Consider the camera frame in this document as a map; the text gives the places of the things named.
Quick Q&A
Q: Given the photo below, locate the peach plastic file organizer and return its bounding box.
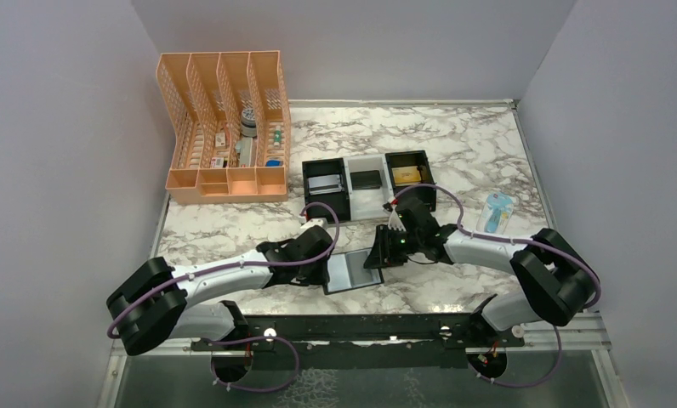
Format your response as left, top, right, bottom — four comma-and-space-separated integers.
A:
156, 50, 292, 205

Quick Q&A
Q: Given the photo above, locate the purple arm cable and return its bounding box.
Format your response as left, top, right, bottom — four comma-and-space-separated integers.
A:
105, 201, 341, 394
384, 183, 603, 389

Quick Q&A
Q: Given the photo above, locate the black mounting rail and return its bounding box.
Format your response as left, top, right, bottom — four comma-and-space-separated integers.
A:
191, 313, 525, 370

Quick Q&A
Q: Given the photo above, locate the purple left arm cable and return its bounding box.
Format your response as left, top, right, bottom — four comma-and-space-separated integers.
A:
105, 201, 341, 394

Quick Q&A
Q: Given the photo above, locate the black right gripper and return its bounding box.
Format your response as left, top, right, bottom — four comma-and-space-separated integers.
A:
364, 224, 422, 269

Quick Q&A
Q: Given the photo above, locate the silver card in left bin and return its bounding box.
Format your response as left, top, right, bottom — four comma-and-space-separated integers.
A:
307, 174, 344, 196

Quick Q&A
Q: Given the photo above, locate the gold credit card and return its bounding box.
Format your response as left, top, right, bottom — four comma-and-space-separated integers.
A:
392, 166, 423, 187

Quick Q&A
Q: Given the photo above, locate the grey flat box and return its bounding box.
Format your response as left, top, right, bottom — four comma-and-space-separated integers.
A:
236, 137, 256, 167

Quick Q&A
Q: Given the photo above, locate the black card back side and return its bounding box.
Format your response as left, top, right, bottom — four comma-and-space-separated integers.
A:
345, 250, 383, 287

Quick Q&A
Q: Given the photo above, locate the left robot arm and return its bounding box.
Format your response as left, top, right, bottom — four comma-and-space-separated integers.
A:
106, 226, 338, 356

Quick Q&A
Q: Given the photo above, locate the green white small tube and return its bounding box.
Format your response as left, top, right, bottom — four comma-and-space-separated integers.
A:
273, 127, 282, 149

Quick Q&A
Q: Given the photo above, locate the blue nail clipper package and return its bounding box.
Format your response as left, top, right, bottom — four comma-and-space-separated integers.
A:
476, 192, 515, 235

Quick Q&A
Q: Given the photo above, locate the white middle card bin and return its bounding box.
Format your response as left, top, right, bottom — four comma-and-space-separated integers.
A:
343, 154, 394, 221

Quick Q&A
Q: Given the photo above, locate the black left card bin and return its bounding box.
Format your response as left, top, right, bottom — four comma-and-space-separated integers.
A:
302, 158, 351, 222

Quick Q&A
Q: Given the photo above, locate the black leather card holder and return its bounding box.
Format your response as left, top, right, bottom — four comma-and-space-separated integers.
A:
322, 248, 384, 295

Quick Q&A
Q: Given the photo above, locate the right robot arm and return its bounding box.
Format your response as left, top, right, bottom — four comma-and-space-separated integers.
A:
363, 197, 599, 346

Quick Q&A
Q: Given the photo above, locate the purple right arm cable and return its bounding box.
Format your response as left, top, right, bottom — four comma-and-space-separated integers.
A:
384, 183, 603, 389

